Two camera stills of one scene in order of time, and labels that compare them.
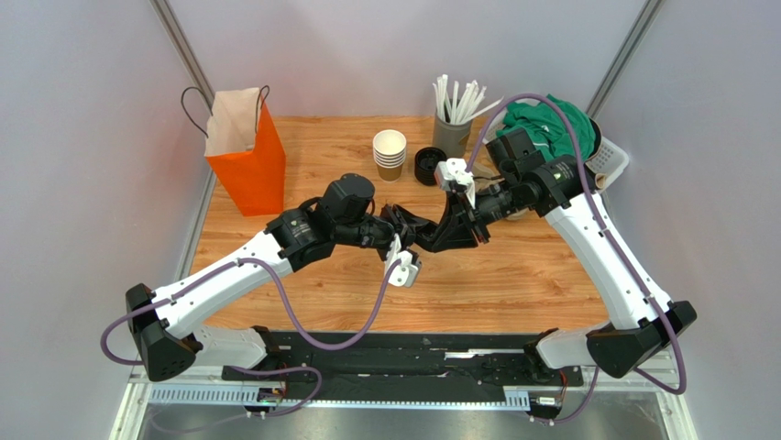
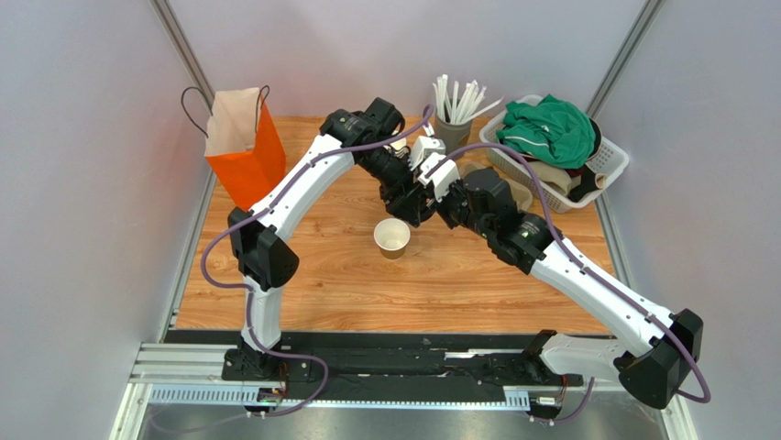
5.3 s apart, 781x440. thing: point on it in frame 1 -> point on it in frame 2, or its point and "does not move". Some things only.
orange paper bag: [244, 144] does not move
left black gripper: [404, 224] -> [401, 197]
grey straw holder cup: [452, 138] does not move
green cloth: [546, 127] does not move
